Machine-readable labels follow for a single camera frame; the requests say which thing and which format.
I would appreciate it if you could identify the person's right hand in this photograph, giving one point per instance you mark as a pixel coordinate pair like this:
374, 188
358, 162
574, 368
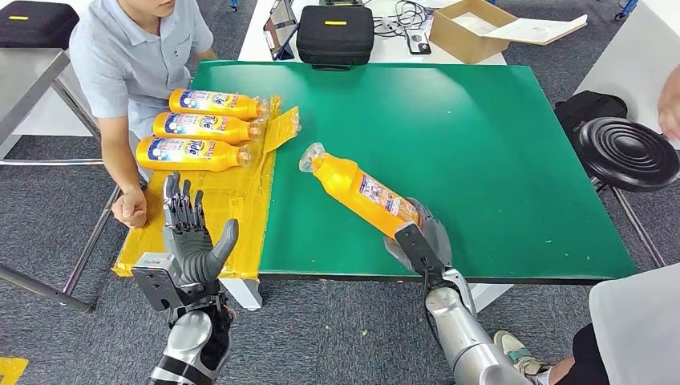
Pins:
130, 210

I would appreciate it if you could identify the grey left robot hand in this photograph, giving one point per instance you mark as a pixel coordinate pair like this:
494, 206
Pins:
188, 239

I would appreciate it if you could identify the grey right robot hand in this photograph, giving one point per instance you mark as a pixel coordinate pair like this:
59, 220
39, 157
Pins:
442, 239

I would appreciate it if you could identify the person's hand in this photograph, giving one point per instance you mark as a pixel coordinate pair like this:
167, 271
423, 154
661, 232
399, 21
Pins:
672, 103

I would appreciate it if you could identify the orange detergent bottle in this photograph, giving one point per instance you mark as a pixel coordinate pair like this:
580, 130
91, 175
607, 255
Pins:
350, 186
207, 128
186, 155
218, 104

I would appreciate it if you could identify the person's right forearm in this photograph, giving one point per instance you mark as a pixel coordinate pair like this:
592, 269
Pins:
116, 159

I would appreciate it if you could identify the white table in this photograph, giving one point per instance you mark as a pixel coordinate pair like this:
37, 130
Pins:
391, 52
627, 69

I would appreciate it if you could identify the yellow taped cardboard board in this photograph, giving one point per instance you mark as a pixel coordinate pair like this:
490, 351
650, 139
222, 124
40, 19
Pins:
239, 212

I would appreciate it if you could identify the black round stool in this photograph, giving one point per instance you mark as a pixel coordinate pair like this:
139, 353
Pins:
627, 154

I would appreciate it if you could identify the white table leg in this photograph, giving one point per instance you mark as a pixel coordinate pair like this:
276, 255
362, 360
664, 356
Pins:
244, 295
491, 296

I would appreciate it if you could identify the black bag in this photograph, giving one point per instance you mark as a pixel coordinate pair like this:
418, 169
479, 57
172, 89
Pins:
584, 110

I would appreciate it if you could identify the person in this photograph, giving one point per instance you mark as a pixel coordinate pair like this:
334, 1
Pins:
637, 329
127, 58

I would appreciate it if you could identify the steel table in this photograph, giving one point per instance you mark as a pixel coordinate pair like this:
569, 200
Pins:
29, 74

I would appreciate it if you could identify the open cardboard box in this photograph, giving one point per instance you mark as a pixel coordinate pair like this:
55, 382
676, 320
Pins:
458, 45

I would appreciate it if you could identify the black case yellow label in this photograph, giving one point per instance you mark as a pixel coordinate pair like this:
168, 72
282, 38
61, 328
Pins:
37, 26
335, 38

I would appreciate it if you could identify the white sheet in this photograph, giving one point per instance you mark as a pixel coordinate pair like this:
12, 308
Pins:
474, 24

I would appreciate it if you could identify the black tablet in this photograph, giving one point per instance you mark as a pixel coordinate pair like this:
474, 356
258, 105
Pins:
280, 31

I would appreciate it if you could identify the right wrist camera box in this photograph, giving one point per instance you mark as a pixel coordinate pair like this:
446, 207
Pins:
419, 250

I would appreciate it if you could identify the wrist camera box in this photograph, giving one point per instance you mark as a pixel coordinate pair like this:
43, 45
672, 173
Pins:
157, 281
419, 250

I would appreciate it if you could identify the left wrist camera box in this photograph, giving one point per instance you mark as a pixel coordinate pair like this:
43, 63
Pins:
157, 281

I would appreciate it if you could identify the blue metal frame piece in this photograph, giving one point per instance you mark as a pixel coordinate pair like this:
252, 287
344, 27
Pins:
627, 8
233, 5

